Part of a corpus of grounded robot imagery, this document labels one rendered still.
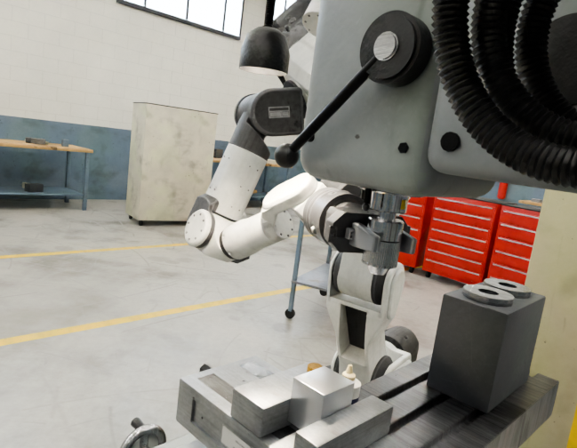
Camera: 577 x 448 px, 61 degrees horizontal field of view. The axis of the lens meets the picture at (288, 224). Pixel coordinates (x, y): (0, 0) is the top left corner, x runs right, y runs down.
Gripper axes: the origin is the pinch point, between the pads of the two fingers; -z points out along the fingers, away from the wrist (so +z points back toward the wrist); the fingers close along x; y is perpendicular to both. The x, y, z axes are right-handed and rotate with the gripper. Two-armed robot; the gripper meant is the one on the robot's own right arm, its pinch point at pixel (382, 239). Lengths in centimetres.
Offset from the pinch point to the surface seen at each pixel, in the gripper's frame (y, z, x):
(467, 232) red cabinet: 66, 361, 338
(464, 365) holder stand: 24.7, 10.3, 28.3
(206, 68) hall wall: -111, 892, 135
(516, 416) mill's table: 31.6, 4.0, 36.4
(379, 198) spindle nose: -5.5, -0.9, -2.2
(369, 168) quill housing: -9.4, -6.8, -7.7
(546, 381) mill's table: 32, 14, 55
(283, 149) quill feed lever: -10.0, 0.5, -15.3
